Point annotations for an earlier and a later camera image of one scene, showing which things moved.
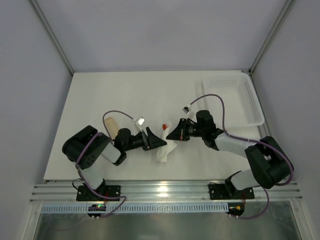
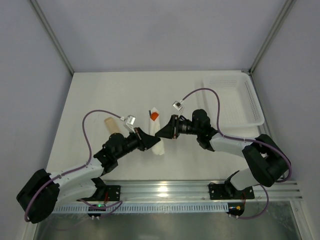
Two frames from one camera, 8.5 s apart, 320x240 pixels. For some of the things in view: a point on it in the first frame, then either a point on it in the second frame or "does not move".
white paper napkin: x=163 y=151 -> x=154 y=126
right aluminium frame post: x=286 y=8 does not move
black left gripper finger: x=153 y=141 does not move
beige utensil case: x=112 y=127 does not move
